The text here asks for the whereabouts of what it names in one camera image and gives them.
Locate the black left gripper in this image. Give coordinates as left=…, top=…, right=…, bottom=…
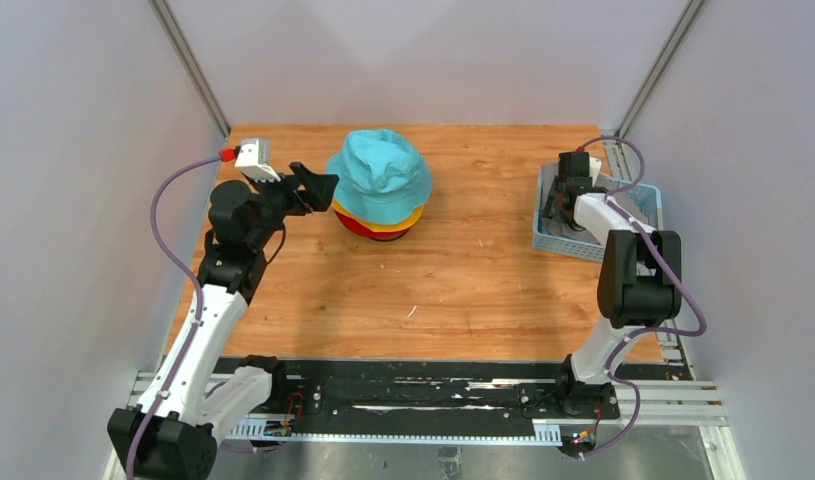
left=246, top=162, right=338, bottom=250

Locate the red bucket hat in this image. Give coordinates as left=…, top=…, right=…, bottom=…
left=335, top=211, right=410, bottom=242

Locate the light blue bucket hat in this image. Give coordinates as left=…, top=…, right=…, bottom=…
left=325, top=129, right=433, bottom=226

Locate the yellow bucket hat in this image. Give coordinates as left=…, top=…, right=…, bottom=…
left=332, top=201, right=424, bottom=233

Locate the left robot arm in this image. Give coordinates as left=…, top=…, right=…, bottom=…
left=107, top=162, right=339, bottom=479

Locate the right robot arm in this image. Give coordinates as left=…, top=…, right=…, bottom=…
left=543, top=151, right=682, bottom=417

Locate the light blue plastic basket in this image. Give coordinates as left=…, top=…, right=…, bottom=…
left=531, top=163, right=663, bottom=263

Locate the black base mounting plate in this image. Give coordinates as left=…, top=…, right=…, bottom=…
left=243, top=360, right=619, bottom=438

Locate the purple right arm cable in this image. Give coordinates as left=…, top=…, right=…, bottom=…
left=575, top=135, right=708, bottom=460

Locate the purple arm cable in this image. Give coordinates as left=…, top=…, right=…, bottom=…
left=575, top=135, right=708, bottom=460
left=124, top=153, right=289, bottom=480

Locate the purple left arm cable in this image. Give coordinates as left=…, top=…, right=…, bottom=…
left=124, top=153, right=289, bottom=480

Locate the aluminium frame rail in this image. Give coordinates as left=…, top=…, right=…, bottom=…
left=108, top=356, right=745, bottom=479

